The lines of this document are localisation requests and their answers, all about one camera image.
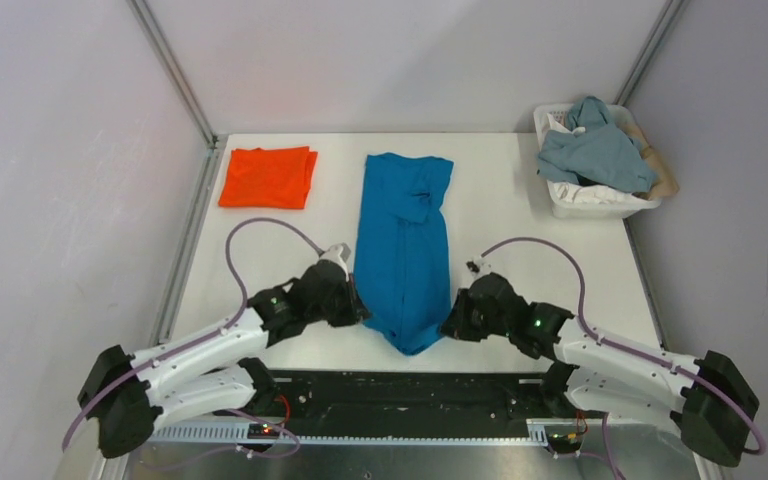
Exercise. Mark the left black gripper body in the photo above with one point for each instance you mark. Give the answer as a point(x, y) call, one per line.
point(340, 311)

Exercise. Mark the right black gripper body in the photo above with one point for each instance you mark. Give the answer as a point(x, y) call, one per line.
point(471, 324)

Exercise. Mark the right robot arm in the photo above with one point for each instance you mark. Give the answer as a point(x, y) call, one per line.
point(706, 402)

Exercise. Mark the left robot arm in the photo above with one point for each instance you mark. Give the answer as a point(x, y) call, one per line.
point(133, 396)

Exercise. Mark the white laundry basket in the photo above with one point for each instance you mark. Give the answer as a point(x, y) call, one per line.
point(565, 210)

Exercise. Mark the folded orange t shirt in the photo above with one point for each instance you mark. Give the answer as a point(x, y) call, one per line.
point(269, 178)

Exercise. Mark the grey blue t shirt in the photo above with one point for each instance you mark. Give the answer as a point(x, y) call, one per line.
point(594, 150)

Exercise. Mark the beige t shirt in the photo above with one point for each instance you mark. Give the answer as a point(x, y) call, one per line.
point(665, 184)

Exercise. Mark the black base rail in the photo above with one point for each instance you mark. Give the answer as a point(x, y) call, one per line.
point(401, 406)

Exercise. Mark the right aluminium frame post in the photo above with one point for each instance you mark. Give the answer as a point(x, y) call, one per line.
point(657, 38)

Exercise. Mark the aluminium frame post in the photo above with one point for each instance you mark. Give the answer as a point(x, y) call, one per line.
point(657, 38)
point(158, 41)

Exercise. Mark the left aluminium frame post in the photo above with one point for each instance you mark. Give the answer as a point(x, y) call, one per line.
point(158, 41)

